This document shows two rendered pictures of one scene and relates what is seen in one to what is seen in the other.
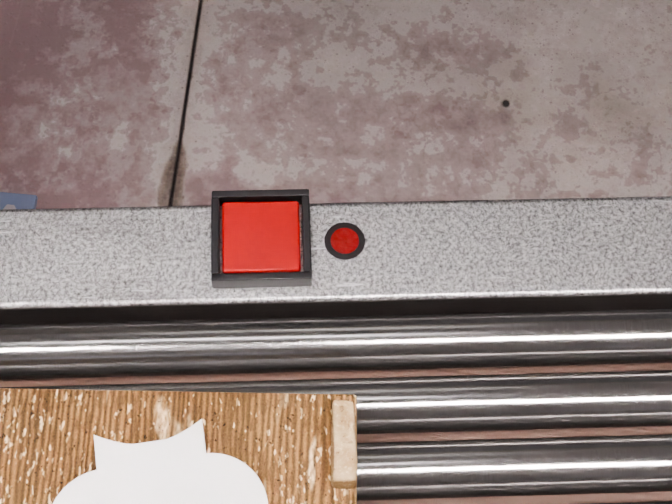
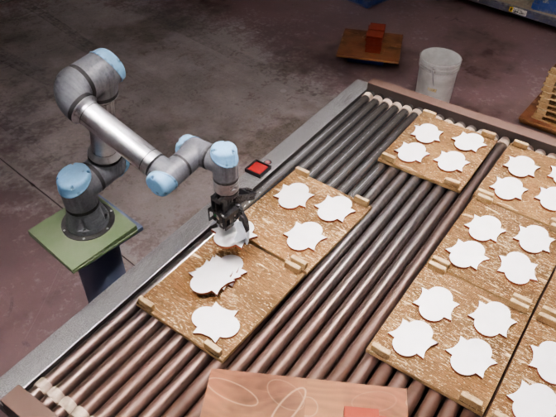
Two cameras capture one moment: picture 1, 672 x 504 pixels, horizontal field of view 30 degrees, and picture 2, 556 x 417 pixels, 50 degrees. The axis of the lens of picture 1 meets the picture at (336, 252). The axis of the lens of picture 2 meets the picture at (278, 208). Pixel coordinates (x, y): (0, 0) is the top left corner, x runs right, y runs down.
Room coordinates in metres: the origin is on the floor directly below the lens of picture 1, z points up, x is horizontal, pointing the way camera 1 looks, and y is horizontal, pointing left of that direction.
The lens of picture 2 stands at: (-0.86, 1.41, 2.37)
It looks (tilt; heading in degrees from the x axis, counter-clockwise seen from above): 42 degrees down; 310
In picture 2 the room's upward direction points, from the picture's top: 1 degrees clockwise
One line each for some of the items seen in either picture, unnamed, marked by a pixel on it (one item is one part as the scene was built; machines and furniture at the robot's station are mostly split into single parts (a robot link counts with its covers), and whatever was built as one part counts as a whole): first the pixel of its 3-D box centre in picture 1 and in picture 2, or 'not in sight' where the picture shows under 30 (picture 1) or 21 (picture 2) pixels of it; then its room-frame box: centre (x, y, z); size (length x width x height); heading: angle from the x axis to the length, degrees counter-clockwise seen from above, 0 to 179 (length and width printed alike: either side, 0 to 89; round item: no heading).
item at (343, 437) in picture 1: (344, 444); (302, 171); (0.23, -0.02, 0.95); 0.06 x 0.02 x 0.03; 3
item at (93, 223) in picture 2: not in sight; (84, 211); (0.67, 0.68, 0.95); 0.15 x 0.15 x 0.10
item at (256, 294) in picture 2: not in sight; (222, 289); (0.06, 0.59, 0.93); 0.41 x 0.35 x 0.02; 94
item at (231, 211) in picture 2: not in sight; (226, 205); (0.12, 0.50, 1.19); 0.09 x 0.08 x 0.12; 92
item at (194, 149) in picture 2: not in sight; (193, 154); (0.22, 0.52, 1.34); 0.11 x 0.11 x 0.08; 7
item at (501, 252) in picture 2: not in sight; (500, 246); (-0.52, -0.15, 0.94); 0.41 x 0.35 x 0.04; 95
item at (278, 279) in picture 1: (261, 238); (257, 168); (0.40, 0.06, 0.92); 0.08 x 0.08 x 0.02; 6
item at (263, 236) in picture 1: (261, 239); (257, 169); (0.40, 0.06, 0.92); 0.06 x 0.06 x 0.01; 6
